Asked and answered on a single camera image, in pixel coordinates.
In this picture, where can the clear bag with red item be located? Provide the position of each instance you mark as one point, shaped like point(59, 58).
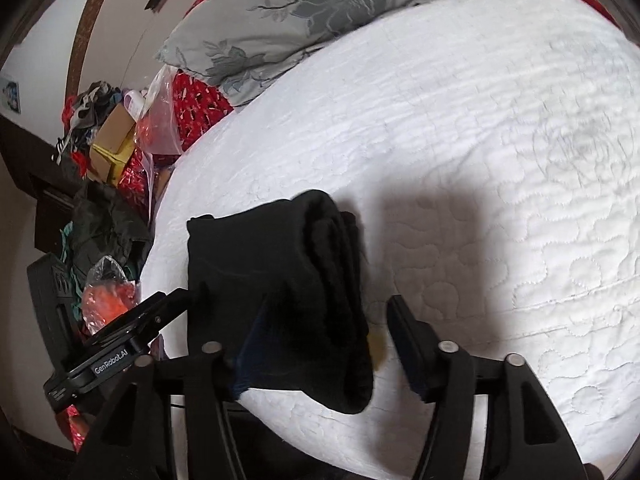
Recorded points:
point(156, 129)

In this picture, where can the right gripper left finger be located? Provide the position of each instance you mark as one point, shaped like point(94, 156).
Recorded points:
point(133, 436)

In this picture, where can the plastic bag with orange cloth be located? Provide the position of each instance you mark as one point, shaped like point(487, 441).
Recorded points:
point(108, 294)

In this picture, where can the black pants with yellow patch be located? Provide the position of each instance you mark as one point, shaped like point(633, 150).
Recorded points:
point(278, 286)

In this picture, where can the red patterned bedding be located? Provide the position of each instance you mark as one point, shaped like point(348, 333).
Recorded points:
point(198, 106)

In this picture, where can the grey floral pillow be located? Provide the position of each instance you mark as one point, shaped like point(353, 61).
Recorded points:
point(241, 47)

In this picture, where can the pile of clothes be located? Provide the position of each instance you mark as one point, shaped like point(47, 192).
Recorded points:
point(82, 117)

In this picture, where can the cardboard box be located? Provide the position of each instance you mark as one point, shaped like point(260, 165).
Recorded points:
point(112, 146)

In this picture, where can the white quilted bed cover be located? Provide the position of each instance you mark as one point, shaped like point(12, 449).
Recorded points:
point(490, 150)

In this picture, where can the dark green jacket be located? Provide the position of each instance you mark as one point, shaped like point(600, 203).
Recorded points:
point(103, 224)

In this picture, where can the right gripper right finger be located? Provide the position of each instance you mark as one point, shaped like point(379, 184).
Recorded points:
point(525, 436)

